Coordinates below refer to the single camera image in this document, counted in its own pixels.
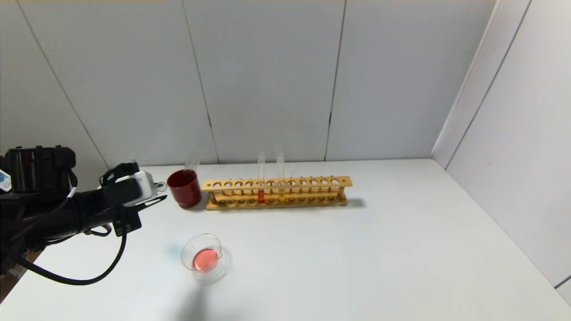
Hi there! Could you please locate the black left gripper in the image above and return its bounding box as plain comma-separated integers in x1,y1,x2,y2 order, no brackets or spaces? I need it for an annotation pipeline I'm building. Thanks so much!
75,178,168,237

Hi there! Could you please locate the test tube with orange-red liquid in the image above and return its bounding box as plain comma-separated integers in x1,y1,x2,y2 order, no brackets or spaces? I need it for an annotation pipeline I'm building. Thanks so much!
257,152,266,204

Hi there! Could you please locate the test tube with yellow liquid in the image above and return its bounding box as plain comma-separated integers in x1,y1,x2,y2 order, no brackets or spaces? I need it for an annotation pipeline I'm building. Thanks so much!
277,153,286,202

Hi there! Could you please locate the wooden test tube rack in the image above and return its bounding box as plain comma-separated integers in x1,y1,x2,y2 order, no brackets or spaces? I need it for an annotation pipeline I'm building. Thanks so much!
201,176,353,211

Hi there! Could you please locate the dark red cup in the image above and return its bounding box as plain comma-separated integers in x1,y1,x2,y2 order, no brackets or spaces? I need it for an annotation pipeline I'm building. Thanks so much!
166,169,202,209

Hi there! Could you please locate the clear glass beaker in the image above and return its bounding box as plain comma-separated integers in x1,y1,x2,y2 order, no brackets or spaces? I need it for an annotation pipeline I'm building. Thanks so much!
181,233,232,284

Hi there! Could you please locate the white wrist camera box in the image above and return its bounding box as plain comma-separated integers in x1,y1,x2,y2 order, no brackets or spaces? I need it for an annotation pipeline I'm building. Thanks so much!
117,171,157,208

